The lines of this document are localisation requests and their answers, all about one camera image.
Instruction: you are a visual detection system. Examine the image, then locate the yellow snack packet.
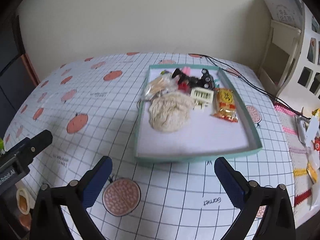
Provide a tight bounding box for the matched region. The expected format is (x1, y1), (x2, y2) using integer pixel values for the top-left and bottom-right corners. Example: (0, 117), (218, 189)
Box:
(211, 88), (238, 123)

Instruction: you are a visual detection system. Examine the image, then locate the cream knitted cloth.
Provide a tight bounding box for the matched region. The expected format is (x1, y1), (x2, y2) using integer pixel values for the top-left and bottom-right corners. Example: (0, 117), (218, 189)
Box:
(149, 92), (195, 133)

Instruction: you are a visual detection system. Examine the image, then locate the black toy car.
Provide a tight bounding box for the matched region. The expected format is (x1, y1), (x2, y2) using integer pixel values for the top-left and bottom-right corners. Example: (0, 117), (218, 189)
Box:
(189, 69), (215, 90)

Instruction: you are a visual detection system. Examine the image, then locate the pink hair comb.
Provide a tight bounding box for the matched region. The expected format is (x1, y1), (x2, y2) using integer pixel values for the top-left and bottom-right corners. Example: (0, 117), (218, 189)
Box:
(181, 66), (191, 76)

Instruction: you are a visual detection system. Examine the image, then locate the bag with cream knit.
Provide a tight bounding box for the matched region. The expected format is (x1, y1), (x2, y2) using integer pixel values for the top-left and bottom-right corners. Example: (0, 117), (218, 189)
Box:
(142, 74), (178, 101)

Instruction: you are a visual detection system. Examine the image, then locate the white tray with teal rim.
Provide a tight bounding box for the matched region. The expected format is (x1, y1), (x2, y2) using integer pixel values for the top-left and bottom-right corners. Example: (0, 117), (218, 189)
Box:
(133, 64), (263, 163)

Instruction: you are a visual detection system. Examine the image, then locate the grid tablecloth with pomegranates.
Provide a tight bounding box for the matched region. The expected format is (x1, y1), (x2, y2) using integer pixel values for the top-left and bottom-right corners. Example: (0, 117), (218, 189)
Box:
(3, 52), (297, 240)

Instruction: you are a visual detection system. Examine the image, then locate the colourful yellow block toy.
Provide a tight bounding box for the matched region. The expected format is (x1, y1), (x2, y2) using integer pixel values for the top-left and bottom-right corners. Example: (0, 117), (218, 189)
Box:
(161, 68), (191, 93)

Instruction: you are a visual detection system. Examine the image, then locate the cream wooden shelf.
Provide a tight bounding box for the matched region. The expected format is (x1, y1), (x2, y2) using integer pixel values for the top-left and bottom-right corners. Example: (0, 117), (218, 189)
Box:
(258, 20), (301, 96)

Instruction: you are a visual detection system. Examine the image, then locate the white printed cardboard box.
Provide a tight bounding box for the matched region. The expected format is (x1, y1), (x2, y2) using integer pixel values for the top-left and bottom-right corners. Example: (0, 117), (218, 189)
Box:
(264, 0), (303, 29)

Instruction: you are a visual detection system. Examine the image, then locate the black cable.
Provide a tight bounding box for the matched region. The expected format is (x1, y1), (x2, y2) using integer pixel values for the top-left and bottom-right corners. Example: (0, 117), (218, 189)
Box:
(199, 54), (311, 119)

